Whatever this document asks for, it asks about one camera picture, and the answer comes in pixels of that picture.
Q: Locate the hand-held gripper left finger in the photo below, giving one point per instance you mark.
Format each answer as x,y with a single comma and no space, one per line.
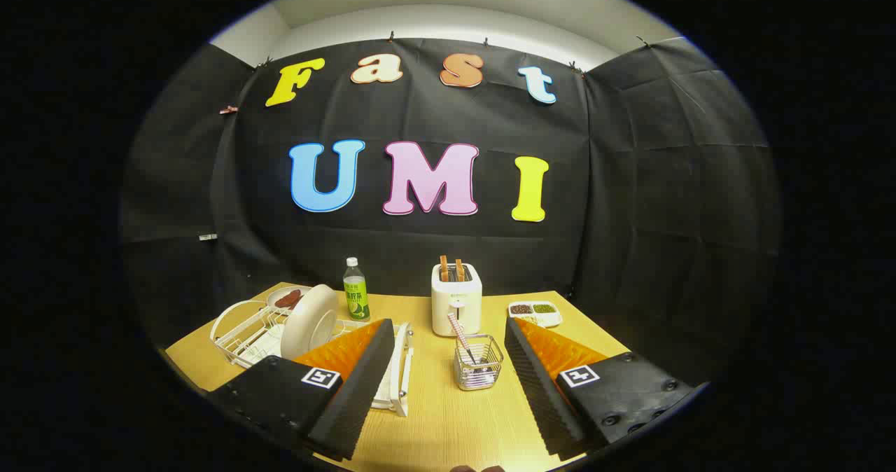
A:
364,388

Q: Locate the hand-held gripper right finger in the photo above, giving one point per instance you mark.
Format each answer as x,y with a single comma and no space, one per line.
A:
535,388

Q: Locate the beige round plate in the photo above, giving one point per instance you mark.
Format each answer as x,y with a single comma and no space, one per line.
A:
308,321

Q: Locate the white divided dish of beans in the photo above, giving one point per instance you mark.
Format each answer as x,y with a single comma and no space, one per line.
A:
535,316

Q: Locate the small beige dish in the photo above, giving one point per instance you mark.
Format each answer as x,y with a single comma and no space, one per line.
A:
271,298

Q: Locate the green label drink bottle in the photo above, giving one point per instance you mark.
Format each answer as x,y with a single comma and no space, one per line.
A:
355,297

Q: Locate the red meat slice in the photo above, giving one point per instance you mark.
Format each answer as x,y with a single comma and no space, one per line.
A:
283,301
295,295

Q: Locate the white toaster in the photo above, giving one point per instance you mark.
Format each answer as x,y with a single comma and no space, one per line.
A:
455,297

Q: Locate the black backdrop cloth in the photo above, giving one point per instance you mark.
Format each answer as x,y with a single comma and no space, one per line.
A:
420,262

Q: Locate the bread slice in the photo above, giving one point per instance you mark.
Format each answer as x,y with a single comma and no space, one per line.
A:
460,270
444,269

